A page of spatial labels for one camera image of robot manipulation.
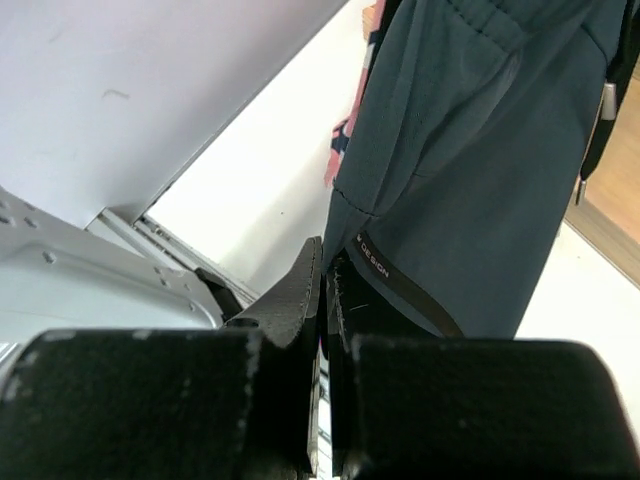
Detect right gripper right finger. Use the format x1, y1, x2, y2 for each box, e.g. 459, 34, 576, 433
324, 260, 639, 479

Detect dark navy shorts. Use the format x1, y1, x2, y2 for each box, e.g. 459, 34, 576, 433
323, 1, 639, 339

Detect black shorts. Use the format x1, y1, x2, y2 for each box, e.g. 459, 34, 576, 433
575, 1, 639, 206

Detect aluminium mounting rail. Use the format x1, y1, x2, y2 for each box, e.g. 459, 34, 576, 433
86, 208, 259, 306

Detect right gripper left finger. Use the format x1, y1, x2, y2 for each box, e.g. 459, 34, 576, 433
1, 237, 322, 479

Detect pink shark print shorts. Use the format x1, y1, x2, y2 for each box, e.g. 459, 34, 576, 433
324, 0, 388, 188

